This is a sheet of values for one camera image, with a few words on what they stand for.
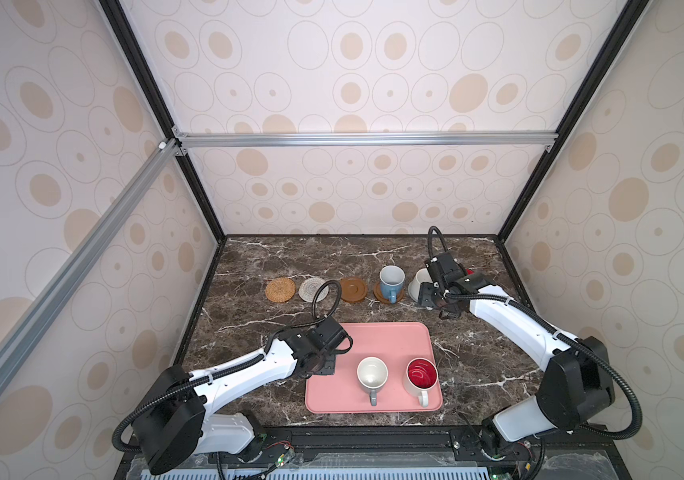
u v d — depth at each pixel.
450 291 0.61
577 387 0.43
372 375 0.83
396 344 0.92
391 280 0.96
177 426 0.40
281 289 1.03
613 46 0.72
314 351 0.59
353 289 1.03
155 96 0.80
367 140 0.93
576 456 0.73
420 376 0.83
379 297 1.02
